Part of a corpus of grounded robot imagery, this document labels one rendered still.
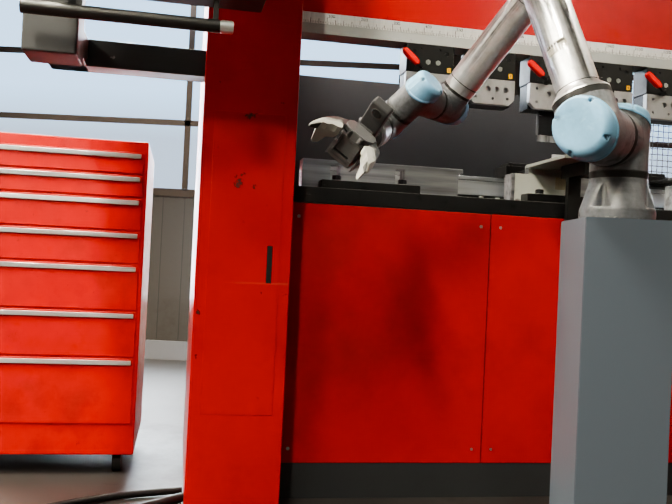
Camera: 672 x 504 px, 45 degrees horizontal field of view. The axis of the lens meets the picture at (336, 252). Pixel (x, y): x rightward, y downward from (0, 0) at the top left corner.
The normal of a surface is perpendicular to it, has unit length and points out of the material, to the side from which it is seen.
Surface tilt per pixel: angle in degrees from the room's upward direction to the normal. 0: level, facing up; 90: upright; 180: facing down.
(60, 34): 90
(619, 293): 90
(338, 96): 90
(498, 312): 90
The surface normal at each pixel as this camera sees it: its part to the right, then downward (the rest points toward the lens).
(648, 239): -0.01, -0.02
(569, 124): -0.61, 0.08
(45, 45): 0.20, 0.00
